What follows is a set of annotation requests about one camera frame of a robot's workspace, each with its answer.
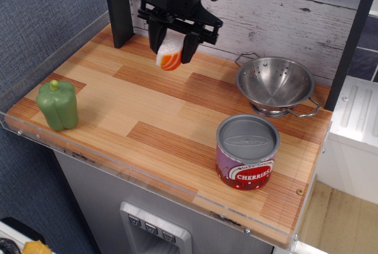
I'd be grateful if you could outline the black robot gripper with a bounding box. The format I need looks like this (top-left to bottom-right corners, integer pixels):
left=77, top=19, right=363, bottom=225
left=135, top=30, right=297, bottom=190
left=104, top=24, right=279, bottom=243
left=138, top=0, right=223, bottom=64

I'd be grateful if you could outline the white and orange toy container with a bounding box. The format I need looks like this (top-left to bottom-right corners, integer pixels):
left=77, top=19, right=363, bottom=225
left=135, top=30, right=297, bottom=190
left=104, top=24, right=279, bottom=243
left=156, top=30, right=185, bottom=71

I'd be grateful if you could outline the steel colander bowl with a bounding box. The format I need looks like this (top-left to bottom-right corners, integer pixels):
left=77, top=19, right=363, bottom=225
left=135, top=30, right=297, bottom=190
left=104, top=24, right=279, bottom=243
left=234, top=52, right=321, bottom=118

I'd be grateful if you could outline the cherries tin can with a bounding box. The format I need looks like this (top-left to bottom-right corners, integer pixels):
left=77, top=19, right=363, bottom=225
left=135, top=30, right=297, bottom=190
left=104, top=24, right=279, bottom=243
left=216, top=113, right=281, bottom=191

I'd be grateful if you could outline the green toy bell pepper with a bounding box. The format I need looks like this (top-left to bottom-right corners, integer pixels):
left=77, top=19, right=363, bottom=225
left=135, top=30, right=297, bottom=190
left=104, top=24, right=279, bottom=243
left=36, top=80, right=79, bottom=131

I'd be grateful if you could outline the silver water dispenser panel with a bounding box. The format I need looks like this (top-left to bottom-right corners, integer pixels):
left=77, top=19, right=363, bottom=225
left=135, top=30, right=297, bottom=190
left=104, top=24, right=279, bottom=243
left=119, top=201, right=193, bottom=253

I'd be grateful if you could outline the grey toy fridge cabinet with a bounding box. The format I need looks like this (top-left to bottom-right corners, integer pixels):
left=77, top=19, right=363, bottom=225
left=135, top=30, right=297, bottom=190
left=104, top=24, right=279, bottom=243
left=55, top=152, right=273, bottom=253

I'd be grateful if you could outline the white toy appliance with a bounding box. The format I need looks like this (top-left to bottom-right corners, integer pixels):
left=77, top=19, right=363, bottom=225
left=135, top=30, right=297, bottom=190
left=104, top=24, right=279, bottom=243
left=315, top=77, right=377, bottom=203

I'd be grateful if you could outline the black and yellow object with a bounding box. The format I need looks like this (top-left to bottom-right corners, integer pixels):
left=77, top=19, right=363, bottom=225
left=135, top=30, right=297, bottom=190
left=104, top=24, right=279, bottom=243
left=1, top=217, right=54, bottom=253

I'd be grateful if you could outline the dark vertical post left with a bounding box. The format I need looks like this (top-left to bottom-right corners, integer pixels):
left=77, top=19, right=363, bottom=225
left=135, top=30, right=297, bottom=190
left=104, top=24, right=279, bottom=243
left=107, top=0, right=134, bottom=48

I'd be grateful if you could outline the dark vertical post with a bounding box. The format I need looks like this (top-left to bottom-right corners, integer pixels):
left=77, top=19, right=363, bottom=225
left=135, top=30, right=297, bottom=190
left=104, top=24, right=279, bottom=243
left=324, top=0, right=374, bottom=111
left=107, top=0, right=134, bottom=48

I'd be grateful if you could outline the dark vertical post right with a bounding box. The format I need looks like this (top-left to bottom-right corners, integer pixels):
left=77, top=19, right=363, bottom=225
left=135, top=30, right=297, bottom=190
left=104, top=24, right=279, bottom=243
left=324, top=0, right=374, bottom=111

